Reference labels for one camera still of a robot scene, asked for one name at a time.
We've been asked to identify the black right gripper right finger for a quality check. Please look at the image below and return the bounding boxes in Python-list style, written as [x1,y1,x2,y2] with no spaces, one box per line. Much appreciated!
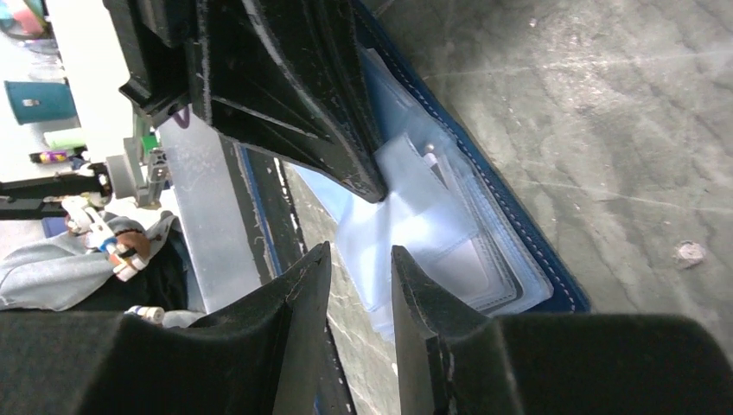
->
[392,246,732,414]

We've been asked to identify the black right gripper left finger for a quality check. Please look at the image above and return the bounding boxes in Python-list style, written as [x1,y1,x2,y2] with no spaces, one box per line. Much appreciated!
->
[1,243,332,414]

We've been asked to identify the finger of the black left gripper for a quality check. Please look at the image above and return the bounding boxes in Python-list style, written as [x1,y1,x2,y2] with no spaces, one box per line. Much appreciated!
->
[105,1,387,203]

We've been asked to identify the blue leather card holder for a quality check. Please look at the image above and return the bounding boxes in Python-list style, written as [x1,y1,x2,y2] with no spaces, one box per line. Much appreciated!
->
[297,3,590,341]

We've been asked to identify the seated person in background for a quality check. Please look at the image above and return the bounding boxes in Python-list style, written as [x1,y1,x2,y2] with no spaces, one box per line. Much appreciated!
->
[1,210,203,311]

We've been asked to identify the teal bin in background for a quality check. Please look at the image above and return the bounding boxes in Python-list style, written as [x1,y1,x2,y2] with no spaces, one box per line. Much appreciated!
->
[3,80,77,125]

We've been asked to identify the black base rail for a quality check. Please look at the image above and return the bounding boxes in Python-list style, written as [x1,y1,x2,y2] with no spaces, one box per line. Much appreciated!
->
[221,138,357,414]

